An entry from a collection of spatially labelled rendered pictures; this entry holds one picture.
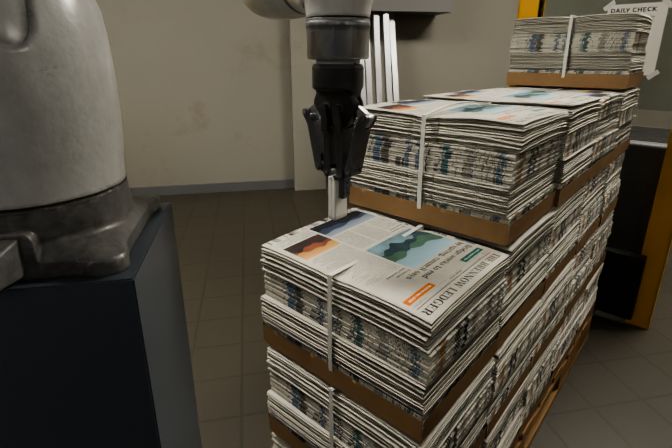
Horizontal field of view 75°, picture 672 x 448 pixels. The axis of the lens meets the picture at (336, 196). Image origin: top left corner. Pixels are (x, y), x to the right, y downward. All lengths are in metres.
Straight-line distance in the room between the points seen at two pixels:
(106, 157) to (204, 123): 3.46
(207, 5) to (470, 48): 2.28
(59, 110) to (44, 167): 0.05
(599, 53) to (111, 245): 1.55
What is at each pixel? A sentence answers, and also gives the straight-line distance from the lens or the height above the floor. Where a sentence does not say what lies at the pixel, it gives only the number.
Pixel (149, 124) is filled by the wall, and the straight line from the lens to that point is 3.96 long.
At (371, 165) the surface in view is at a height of 0.94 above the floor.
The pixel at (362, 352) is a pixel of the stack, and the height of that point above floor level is 0.71.
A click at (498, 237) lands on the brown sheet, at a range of 0.87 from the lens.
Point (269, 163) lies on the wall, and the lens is 3.95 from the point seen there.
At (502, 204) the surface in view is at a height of 0.92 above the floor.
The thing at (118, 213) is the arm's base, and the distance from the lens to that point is 0.46.
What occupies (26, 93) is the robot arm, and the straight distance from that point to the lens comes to 0.41.
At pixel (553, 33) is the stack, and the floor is 1.24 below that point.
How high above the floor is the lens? 1.18
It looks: 18 degrees down
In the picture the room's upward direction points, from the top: straight up
